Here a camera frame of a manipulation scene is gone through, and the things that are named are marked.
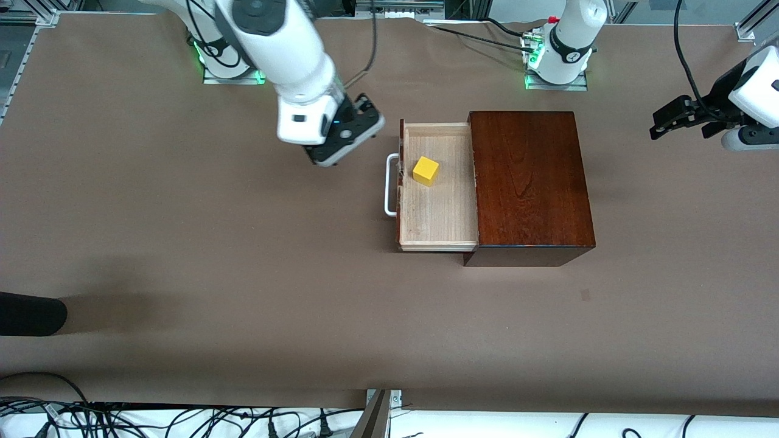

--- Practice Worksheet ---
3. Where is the yellow cube block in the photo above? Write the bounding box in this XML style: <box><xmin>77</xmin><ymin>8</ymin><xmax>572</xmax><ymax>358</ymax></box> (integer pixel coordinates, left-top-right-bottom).
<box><xmin>413</xmin><ymin>156</ymin><xmax>440</xmax><ymax>187</ymax></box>

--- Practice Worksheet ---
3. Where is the light wood drawer white handle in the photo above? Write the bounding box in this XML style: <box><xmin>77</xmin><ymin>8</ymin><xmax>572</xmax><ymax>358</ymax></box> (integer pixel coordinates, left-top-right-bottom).
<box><xmin>385</xmin><ymin>120</ymin><xmax>480</xmax><ymax>252</ymax></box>

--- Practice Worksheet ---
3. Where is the aluminium profile bar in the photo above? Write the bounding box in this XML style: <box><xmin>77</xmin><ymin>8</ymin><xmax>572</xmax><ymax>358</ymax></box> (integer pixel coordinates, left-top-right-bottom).
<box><xmin>741</xmin><ymin>0</ymin><xmax>779</xmax><ymax>32</ymax></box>

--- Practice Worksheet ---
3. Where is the dark brown wooden cabinet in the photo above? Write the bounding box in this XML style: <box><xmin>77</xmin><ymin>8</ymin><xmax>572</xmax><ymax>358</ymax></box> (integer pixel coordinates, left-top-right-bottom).
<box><xmin>464</xmin><ymin>111</ymin><xmax>597</xmax><ymax>267</ymax></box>

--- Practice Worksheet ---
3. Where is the brown paper table cover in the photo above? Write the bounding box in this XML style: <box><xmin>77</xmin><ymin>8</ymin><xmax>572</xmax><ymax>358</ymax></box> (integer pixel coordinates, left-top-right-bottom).
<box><xmin>0</xmin><ymin>11</ymin><xmax>779</xmax><ymax>418</ymax></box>

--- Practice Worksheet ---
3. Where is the dark metal strut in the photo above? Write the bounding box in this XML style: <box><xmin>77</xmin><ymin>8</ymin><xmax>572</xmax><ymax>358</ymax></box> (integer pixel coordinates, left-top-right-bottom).
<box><xmin>350</xmin><ymin>391</ymin><xmax>391</xmax><ymax>438</ymax></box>

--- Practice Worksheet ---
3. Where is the black ribbed cylinder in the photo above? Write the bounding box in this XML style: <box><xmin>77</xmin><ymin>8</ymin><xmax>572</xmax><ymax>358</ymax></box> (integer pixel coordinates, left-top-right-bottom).
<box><xmin>0</xmin><ymin>291</ymin><xmax>68</xmax><ymax>337</ymax></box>

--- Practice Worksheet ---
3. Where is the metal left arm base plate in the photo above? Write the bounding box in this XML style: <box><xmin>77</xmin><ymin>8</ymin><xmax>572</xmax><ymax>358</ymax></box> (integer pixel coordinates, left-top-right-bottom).
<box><xmin>525</xmin><ymin>30</ymin><xmax>590</xmax><ymax>92</ymax></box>

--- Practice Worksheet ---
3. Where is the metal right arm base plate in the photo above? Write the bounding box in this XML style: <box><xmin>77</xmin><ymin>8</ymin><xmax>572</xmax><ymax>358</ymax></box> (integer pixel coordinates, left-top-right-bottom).
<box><xmin>203</xmin><ymin>61</ymin><xmax>269</xmax><ymax>85</ymax></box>

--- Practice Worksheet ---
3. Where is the long black table cable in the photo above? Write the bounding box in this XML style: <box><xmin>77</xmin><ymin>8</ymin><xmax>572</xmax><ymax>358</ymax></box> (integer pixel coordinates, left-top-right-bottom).
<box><xmin>433</xmin><ymin>26</ymin><xmax>533</xmax><ymax>50</ymax></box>

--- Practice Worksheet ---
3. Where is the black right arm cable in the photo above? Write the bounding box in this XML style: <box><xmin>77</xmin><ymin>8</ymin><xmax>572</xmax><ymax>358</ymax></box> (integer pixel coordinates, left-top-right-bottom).
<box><xmin>186</xmin><ymin>0</ymin><xmax>244</xmax><ymax>69</ymax></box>

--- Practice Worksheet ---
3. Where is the short black table cable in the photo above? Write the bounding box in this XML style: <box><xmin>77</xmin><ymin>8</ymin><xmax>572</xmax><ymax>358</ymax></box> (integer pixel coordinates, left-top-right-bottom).
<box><xmin>484</xmin><ymin>17</ymin><xmax>525</xmax><ymax>37</ymax></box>

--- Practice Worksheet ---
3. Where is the perforated metal rail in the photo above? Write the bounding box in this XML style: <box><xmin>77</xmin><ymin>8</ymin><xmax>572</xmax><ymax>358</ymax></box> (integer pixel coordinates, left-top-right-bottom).
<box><xmin>0</xmin><ymin>11</ymin><xmax>60</xmax><ymax>125</ymax></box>

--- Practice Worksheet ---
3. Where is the black arched cable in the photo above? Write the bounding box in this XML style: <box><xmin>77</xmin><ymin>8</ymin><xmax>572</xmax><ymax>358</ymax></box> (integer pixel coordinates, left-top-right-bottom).
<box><xmin>0</xmin><ymin>372</ymin><xmax>91</xmax><ymax>405</ymax></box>

